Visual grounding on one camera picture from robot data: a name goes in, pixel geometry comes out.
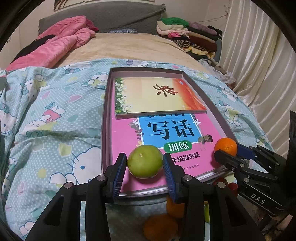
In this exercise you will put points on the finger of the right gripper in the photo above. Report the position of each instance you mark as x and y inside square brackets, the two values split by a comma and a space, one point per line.
[234, 163]
[245, 152]

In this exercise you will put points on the beige bed blanket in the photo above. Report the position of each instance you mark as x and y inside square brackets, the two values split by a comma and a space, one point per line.
[145, 47]

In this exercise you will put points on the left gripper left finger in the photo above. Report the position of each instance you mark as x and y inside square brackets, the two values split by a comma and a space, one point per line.
[60, 220]

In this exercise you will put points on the pink blue workbook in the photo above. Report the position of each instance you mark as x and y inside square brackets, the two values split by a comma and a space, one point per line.
[188, 138]

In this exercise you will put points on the orange tangerine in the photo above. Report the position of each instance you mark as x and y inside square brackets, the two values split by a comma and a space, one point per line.
[160, 227]
[227, 145]

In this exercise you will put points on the black garment on bed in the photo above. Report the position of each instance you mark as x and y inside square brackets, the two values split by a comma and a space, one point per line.
[33, 46]

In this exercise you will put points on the blue patterned pillow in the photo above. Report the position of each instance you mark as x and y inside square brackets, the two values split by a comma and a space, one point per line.
[123, 31]

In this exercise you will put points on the cream satin curtain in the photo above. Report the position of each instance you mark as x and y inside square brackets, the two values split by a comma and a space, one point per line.
[262, 60]

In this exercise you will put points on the hello kitty blue quilt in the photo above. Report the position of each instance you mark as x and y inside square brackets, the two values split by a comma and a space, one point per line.
[51, 117]

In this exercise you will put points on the pink quilted blanket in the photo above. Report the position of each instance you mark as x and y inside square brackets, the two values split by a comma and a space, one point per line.
[71, 33]

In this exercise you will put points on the orange tangerine on quilt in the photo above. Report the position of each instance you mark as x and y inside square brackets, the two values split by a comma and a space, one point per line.
[160, 227]

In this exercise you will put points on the red cherry tomato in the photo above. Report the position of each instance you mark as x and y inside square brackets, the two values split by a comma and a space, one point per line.
[232, 186]

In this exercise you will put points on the stack of folded clothes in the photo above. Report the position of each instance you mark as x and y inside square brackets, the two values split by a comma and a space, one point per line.
[197, 40]

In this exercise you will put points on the grey headboard cover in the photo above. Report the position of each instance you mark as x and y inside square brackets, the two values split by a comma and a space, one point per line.
[113, 15]

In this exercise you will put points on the yellow orange book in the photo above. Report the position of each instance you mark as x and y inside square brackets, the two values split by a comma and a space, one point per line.
[141, 96]

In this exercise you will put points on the green jujube fruit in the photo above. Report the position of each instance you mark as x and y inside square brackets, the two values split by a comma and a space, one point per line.
[145, 161]

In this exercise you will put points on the grey shallow box tray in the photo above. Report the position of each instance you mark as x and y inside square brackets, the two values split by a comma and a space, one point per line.
[109, 108]

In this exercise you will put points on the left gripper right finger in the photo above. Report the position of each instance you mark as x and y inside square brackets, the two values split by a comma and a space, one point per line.
[229, 220]

